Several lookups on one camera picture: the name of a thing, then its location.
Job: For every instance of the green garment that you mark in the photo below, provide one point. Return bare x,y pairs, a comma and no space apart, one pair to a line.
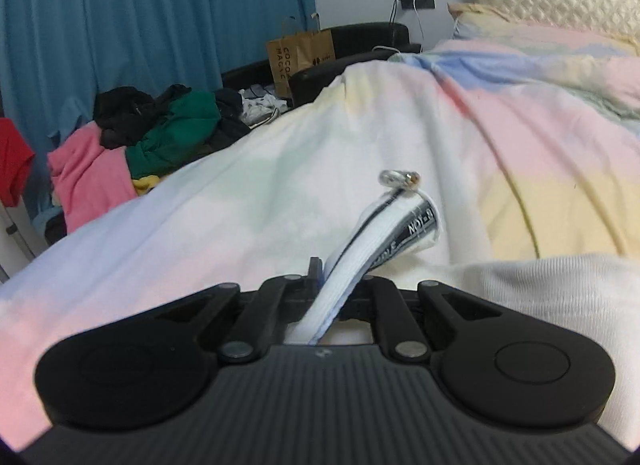
176,138

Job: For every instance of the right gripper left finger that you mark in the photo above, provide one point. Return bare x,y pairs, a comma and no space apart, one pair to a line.
279,301

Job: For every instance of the white patterned cloth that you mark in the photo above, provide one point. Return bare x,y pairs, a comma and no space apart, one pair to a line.
261,105

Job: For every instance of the pink garment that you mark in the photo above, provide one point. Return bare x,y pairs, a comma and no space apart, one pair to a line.
88,179

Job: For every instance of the pastel rainbow duvet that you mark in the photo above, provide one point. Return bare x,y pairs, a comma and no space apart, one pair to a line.
526,157

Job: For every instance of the white zip hoodie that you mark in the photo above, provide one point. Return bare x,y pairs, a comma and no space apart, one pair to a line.
596,295

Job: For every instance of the black garment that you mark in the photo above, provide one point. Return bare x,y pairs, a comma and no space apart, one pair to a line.
125,114

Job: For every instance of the brown paper bag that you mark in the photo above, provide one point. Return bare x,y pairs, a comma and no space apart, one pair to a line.
292,53

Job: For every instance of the blue curtain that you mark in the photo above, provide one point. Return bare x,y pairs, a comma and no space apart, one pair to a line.
57,55

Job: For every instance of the pastel pillow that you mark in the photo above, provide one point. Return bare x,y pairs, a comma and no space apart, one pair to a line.
484,23

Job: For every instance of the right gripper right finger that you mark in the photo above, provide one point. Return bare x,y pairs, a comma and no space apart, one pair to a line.
379,302

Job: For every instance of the red garment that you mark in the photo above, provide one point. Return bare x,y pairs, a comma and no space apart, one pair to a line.
16,159

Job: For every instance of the black bedside sofa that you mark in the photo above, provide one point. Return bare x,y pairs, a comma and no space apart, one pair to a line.
353,43

